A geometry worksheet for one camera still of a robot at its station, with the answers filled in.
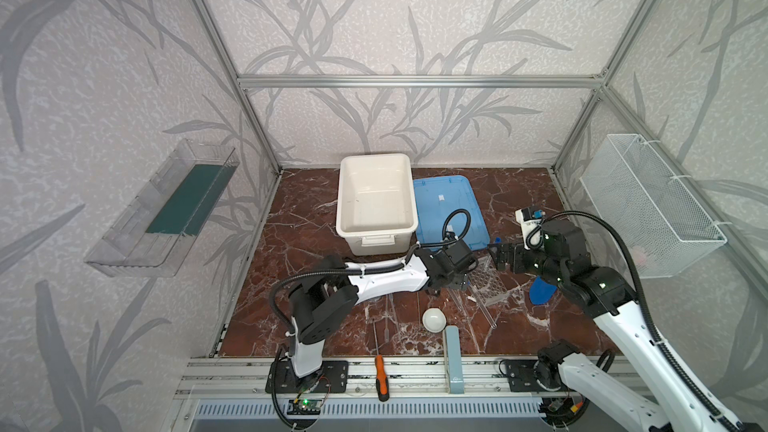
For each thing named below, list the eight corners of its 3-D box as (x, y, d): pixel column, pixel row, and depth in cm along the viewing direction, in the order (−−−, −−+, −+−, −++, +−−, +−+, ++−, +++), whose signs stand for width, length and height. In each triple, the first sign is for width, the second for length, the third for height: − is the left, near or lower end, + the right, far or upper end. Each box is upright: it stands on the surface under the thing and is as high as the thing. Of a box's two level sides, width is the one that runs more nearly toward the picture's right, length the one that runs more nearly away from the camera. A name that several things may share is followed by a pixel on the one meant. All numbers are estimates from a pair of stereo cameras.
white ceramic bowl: (421, 332, 83) (422, 330, 81) (421, 309, 87) (421, 307, 85) (446, 332, 83) (447, 330, 81) (444, 309, 87) (445, 307, 85)
